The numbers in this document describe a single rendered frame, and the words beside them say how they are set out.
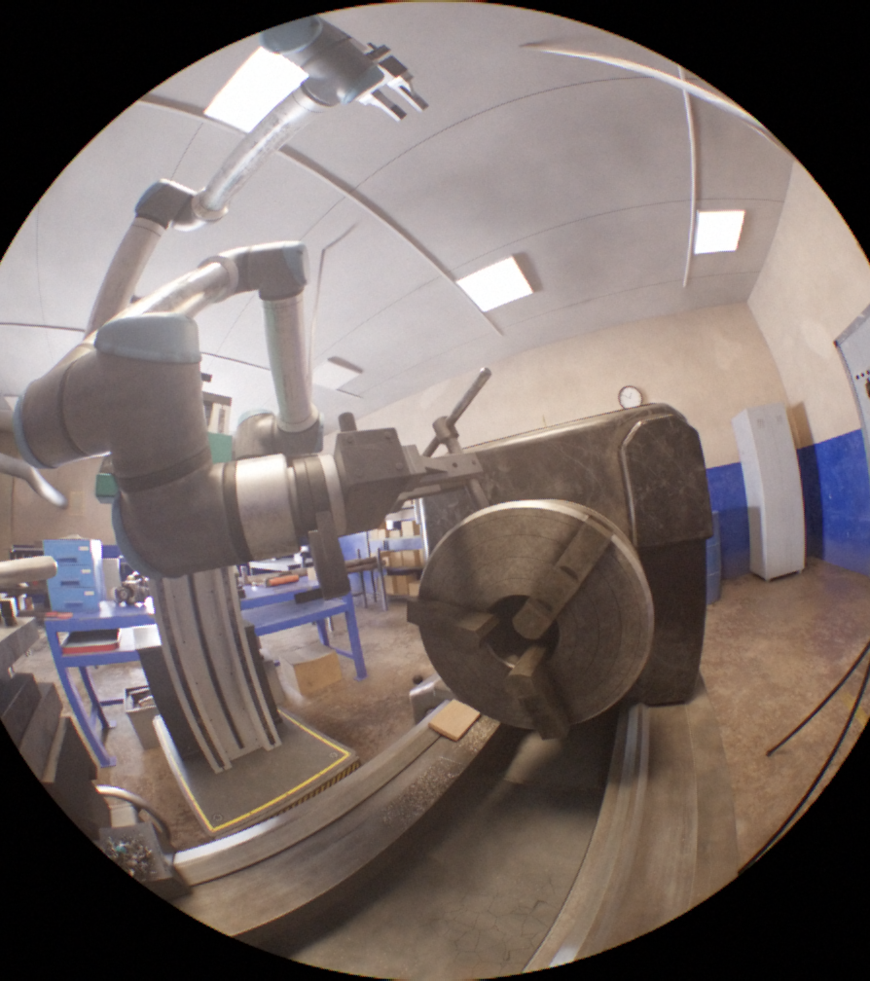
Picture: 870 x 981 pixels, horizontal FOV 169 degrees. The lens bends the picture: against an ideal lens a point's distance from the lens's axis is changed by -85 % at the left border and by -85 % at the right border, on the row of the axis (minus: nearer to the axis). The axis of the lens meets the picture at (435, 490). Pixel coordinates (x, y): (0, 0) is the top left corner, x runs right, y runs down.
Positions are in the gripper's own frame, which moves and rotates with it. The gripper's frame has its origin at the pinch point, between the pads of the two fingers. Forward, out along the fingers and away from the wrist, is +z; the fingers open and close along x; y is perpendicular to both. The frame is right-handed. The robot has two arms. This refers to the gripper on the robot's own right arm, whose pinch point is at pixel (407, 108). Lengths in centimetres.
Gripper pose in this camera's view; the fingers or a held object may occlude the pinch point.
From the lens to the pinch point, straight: 80.1
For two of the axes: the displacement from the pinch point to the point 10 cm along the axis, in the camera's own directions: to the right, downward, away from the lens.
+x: 7.0, 5.2, -4.9
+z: 5.6, 0.2, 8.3
